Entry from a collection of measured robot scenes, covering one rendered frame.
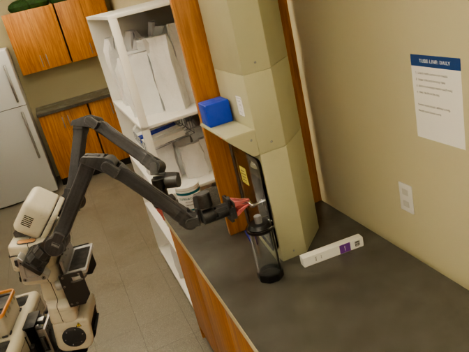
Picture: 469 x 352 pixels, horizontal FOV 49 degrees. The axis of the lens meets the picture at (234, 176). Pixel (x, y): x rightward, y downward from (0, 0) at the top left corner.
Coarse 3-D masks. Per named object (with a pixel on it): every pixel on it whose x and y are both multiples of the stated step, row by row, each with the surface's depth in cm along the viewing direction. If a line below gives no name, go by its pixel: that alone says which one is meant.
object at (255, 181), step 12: (240, 156) 212; (252, 156) 199; (252, 168) 203; (240, 180) 224; (252, 180) 208; (252, 192) 213; (264, 192) 199; (264, 204) 204; (252, 216) 225; (264, 216) 209
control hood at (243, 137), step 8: (208, 128) 205; (216, 128) 202; (224, 128) 200; (232, 128) 197; (240, 128) 195; (248, 128) 193; (224, 136) 190; (232, 136) 187; (240, 136) 188; (248, 136) 189; (232, 144) 188; (240, 144) 189; (248, 144) 190; (256, 144) 191; (248, 152) 191; (256, 152) 192
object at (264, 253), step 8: (272, 224) 193; (248, 232) 191; (256, 232) 190; (264, 232) 189; (256, 240) 192; (264, 240) 191; (272, 240) 193; (256, 248) 193; (264, 248) 192; (272, 248) 194; (256, 256) 195; (264, 256) 194; (272, 256) 194; (256, 264) 198; (264, 264) 195; (272, 264) 195; (264, 272) 197; (272, 272) 196
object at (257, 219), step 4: (256, 216) 192; (260, 216) 192; (256, 220) 192; (260, 220) 192; (264, 220) 194; (268, 220) 194; (248, 224) 194; (252, 224) 193; (256, 224) 192; (260, 224) 192; (264, 224) 191; (268, 224) 191; (248, 228) 193; (252, 228) 191; (256, 228) 190; (260, 228) 190; (264, 228) 190
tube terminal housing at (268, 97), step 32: (288, 64) 201; (224, 96) 210; (256, 96) 186; (288, 96) 200; (256, 128) 189; (288, 128) 199; (288, 160) 198; (288, 192) 202; (288, 224) 206; (288, 256) 210
